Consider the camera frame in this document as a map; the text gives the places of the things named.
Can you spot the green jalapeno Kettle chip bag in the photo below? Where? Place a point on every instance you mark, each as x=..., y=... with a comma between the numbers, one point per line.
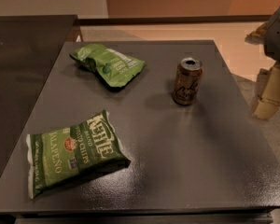
x=65, y=154

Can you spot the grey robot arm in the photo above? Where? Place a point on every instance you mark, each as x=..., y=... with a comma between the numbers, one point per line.
x=268, y=35

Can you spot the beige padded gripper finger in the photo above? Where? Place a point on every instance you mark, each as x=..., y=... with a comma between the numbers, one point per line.
x=266, y=101

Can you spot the brown LaCroix soda can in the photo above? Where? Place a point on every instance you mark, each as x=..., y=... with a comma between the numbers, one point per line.
x=189, y=74

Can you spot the light green chip bag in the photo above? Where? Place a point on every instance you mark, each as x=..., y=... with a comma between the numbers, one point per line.
x=115, y=68

